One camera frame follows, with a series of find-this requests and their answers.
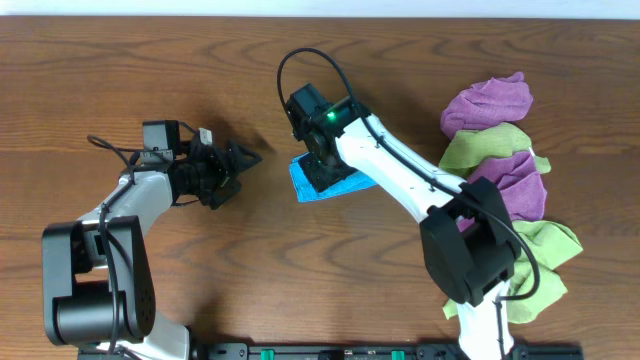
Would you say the blue microfiber cloth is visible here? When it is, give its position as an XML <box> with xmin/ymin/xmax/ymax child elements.
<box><xmin>288</xmin><ymin>152</ymin><xmax>379</xmax><ymax>204</ymax></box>

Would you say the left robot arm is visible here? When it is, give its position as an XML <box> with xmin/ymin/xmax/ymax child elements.
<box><xmin>42</xmin><ymin>120</ymin><xmax>261</xmax><ymax>360</ymax></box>

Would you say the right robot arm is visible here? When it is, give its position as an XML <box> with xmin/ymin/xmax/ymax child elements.
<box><xmin>285</xmin><ymin>84</ymin><xmax>521</xmax><ymax>359</ymax></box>

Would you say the upper green microfiber cloth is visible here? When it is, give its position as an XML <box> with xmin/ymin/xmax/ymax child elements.
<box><xmin>439</xmin><ymin>123</ymin><xmax>551</xmax><ymax>178</ymax></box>

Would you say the green microfiber cloth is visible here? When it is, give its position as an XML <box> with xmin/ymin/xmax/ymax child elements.
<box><xmin>442</xmin><ymin>219</ymin><xmax>584</xmax><ymax>325</ymax></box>
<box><xmin>439</xmin><ymin>123</ymin><xmax>551</xmax><ymax>178</ymax></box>

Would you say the upper purple microfiber cloth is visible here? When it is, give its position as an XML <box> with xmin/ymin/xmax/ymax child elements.
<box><xmin>440</xmin><ymin>71</ymin><xmax>534</xmax><ymax>139</ymax></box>

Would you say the purple microfiber cloth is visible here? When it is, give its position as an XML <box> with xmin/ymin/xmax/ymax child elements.
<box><xmin>467</xmin><ymin>151</ymin><xmax>551</xmax><ymax>221</ymax></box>
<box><xmin>440</xmin><ymin>71</ymin><xmax>534</xmax><ymax>139</ymax></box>

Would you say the lower purple microfiber cloth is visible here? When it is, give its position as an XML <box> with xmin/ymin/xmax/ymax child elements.
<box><xmin>467</xmin><ymin>151</ymin><xmax>551</xmax><ymax>221</ymax></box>

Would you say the lower green microfiber cloth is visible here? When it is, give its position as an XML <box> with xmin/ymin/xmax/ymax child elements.
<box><xmin>442</xmin><ymin>219</ymin><xmax>584</xmax><ymax>325</ymax></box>

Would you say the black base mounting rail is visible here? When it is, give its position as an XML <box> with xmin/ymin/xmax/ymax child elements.
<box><xmin>77</xmin><ymin>341</ymin><xmax>585</xmax><ymax>360</ymax></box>

